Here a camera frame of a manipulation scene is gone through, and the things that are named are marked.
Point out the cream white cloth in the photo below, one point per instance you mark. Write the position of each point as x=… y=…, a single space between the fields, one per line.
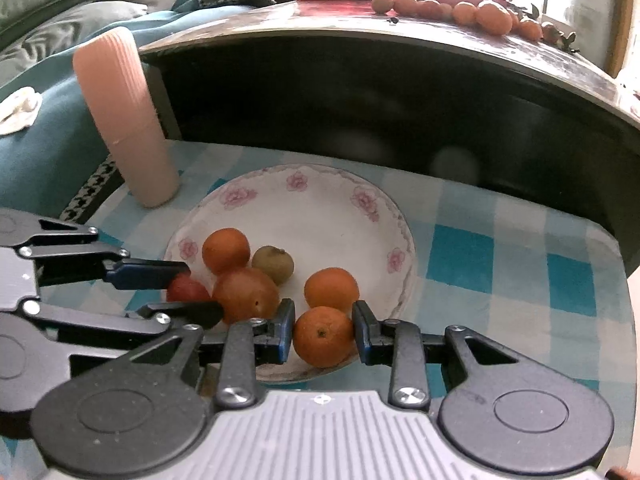
x=17 y=110

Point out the orange tangerine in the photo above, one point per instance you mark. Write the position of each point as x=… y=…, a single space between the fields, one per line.
x=226 y=251
x=331 y=287
x=323 y=337

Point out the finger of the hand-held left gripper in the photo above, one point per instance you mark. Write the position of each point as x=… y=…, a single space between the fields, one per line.
x=190 y=312
x=150 y=275

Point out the row of small orange fruits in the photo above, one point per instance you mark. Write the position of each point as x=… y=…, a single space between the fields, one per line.
x=470 y=12

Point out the small red tomato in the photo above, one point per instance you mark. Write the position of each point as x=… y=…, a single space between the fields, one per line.
x=186 y=292

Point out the brown longan fruit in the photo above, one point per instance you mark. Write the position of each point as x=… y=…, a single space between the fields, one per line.
x=272 y=264

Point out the white floral plate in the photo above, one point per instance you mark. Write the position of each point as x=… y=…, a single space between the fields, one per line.
x=320 y=220

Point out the pink ribbed cylinder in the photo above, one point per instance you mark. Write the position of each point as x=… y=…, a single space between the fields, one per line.
x=130 y=125

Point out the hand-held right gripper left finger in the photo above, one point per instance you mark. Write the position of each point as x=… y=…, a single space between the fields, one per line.
x=286 y=332

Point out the dark glossy table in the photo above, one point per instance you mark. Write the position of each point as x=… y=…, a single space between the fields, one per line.
x=350 y=85

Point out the large red tomato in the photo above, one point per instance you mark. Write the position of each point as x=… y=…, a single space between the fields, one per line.
x=245 y=295

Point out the teal blanket with houndstooth trim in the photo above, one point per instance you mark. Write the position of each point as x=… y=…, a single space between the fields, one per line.
x=50 y=160

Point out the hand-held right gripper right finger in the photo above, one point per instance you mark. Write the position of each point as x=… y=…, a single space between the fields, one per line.
x=361 y=335

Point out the blue white checked tablecloth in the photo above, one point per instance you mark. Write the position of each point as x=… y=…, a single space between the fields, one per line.
x=500 y=280

